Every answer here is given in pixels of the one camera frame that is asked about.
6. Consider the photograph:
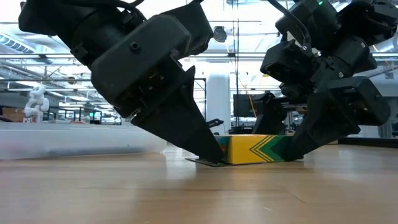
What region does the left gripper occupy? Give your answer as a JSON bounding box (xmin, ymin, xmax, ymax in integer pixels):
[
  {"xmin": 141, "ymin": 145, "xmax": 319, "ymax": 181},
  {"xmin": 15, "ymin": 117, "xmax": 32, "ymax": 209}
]
[{"xmin": 90, "ymin": 1, "xmax": 224, "ymax": 164}]

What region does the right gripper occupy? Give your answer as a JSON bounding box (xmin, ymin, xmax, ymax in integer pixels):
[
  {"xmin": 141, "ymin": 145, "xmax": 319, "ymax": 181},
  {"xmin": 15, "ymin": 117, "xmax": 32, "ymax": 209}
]
[{"xmin": 279, "ymin": 35, "xmax": 391, "ymax": 162}]

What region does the green yellow crayon box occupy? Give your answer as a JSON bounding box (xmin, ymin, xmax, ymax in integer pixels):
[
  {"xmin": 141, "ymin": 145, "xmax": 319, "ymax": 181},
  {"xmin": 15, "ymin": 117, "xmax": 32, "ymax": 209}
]
[{"xmin": 185, "ymin": 134, "xmax": 299, "ymax": 168}]

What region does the clear plastic pencil case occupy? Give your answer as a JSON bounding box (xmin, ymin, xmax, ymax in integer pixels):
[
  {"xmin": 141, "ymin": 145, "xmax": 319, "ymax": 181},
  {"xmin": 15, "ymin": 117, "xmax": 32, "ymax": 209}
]
[{"xmin": 0, "ymin": 123, "xmax": 167, "ymax": 161}]

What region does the black monitor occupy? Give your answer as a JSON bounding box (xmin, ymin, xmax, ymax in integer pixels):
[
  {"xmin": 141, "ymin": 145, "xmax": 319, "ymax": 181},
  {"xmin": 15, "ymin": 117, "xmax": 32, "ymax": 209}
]
[{"xmin": 233, "ymin": 94, "xmax": 265, "ymax": 118}]

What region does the white building column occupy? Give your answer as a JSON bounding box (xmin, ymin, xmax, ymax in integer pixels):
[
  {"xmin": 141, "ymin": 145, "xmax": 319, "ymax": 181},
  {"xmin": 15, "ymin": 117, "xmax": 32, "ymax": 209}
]
[{"xmin": 206, "ymin": 73, "xmax": 231, "ymax": 136}]

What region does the brown cardboard box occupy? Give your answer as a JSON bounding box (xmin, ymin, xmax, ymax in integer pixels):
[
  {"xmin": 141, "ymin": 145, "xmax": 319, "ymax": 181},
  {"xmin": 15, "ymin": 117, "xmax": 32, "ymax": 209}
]
[{"xmin": 0, "ymin": 107, "xmax": 25, "ymax": 123}]

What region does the hanging yellow cable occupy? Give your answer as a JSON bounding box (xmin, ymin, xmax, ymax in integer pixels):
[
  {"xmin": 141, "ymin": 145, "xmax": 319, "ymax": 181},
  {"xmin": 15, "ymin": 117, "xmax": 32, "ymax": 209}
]
[{"xmin": 239, "ymin": 77, "xmax": 257, "ymax": 118}]

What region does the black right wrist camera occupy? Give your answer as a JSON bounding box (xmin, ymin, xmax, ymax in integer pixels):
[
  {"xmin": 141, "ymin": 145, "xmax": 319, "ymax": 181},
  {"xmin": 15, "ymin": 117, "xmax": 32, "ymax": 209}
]
[{"xmin": 260, "ymin": 40, "xmax": 315, "ymax": 84}]

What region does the hanging black cable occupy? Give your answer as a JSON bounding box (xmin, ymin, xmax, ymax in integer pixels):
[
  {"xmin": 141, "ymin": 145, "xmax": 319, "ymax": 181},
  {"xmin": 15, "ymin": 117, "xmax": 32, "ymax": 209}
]
[{"xmin": 236, "ymin": 0, "xmax": 241, "ymax": 128}]

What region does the black ceiling cable reel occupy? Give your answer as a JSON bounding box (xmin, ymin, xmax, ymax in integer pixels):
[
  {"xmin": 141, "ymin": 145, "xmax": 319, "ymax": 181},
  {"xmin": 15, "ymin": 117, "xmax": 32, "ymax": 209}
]
[{"xmin": 213, "ymin": 26, "xmax": 228, "ymax": 44}]

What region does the black right camera cable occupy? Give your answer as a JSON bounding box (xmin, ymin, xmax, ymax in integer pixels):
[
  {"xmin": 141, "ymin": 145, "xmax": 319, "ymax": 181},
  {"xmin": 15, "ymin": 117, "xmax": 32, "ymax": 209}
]
[{"xmin": 267, "ymin": 0, "xmax": 313, "ymax": 50}]

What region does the grey ceiling duct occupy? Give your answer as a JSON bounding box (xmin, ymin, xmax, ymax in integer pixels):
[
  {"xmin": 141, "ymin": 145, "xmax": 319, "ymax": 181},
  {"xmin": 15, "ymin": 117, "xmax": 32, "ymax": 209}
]
[{"xmin": 0, "ymin": 32, "xmax": 55, "ymax": 65}]

